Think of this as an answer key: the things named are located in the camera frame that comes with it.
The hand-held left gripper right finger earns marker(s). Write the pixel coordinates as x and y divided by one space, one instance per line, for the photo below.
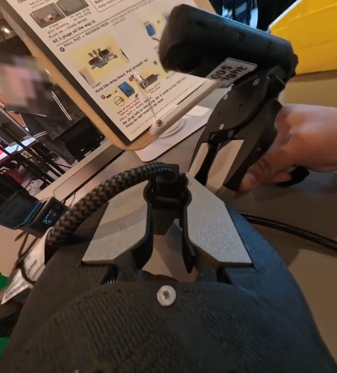
215 230

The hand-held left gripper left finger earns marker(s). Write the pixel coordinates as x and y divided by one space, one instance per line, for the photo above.
113 244

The person's right hand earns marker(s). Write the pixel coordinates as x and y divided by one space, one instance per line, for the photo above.
317 137

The black battery charger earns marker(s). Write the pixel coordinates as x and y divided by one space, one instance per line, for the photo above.
40 215

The yellow plastic bin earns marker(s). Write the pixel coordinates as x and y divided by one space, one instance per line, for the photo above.
317 38

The dark striped jacket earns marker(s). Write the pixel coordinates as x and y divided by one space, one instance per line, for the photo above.
69 137

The instruction sheet on wooden stand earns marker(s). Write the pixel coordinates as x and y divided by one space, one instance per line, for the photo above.
98 72

